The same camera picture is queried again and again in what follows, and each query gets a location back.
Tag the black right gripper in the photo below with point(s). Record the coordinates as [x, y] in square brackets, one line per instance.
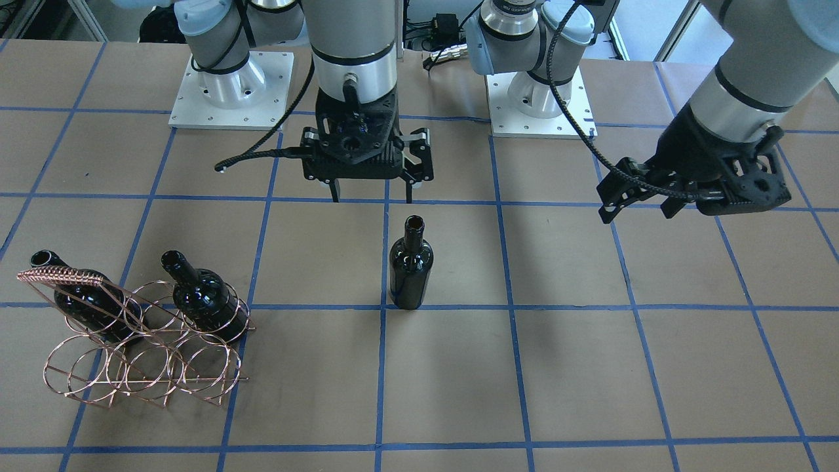
[417, 155]

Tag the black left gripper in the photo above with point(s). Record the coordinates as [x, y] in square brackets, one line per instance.
[682, 147]

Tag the dark glass wine bottle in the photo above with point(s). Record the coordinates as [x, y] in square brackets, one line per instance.
[410, 262]

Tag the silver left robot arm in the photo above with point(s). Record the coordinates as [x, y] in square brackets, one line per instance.
[780, 50]

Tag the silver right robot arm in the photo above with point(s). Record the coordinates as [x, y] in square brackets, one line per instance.
[354, 60]

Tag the near wine bottle in basket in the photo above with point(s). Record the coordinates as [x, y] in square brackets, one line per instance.
[204, 298]

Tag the wine bottle in basket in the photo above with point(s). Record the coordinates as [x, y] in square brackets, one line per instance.
[108, 313]
[204, 298]

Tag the far wine bottle in basket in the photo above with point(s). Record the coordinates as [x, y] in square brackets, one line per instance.
[108, 313]

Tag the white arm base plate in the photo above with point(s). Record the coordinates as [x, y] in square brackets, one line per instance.
[253, 98]
[522, 108]

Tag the copper wire wine basket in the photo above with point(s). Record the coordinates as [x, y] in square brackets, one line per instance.
[164, 355]

